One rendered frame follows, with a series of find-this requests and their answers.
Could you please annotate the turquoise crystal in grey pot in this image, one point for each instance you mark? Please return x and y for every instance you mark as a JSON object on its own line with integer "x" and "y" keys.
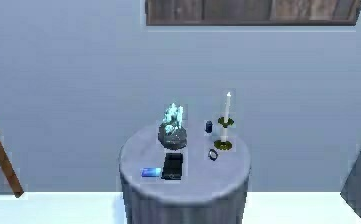
{"x": 173, "y": 136}

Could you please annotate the small dark blue cup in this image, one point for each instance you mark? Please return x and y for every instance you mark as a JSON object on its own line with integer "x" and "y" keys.
{"x": 208, "y": 126}

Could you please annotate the white candle on green holder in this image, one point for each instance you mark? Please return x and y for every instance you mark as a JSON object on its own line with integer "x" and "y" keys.
{"x": 225, "y": 120}

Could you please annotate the black rectangular phone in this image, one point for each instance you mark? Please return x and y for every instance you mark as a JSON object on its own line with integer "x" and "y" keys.
{"x": 172, "y": 166}

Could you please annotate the blue card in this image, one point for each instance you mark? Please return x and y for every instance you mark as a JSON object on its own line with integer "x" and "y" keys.
{"x": 151, "y": 172}

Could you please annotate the round grey side table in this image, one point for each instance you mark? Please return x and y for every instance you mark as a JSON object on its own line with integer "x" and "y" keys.
{"x": 201, "y": 186}

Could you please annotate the dark grey furniture corner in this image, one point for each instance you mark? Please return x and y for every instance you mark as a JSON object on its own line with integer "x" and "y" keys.
{"x": 359, "y": 180}

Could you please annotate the brown wooden post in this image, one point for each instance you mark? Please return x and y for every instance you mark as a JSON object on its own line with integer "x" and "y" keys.
{"x": 3, "y": 160}

